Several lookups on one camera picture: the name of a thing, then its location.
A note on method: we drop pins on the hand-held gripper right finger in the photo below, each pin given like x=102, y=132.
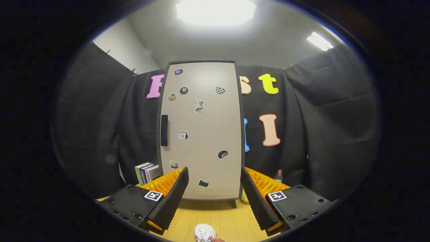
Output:
x=257, y=201

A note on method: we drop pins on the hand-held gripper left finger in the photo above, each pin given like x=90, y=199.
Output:
x=174, y=198

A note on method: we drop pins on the white canvas shoe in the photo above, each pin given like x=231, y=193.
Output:
x=204, y=232

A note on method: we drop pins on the beige shoe cabinet door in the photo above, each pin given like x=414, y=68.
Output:
x=201, y=151

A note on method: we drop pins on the dark grey shoe cabinet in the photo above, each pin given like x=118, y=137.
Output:
x=242, y=127

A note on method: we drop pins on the white and grey book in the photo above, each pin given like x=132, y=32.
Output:
x=153, y=173

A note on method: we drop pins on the clear plastic bottle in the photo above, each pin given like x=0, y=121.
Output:
x=278, y=176

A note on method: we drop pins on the green and white book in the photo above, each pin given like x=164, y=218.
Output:
x=139, y=171

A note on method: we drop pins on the white paper sheet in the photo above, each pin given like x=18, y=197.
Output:
x=121, y=173

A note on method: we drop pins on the black backdrop cloth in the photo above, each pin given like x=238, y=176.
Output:
x=319, y=117

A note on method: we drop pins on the small ceiling light strip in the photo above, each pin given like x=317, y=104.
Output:
x=319, y=41

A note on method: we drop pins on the large ceiling light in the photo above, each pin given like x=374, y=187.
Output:
x=215, y=11

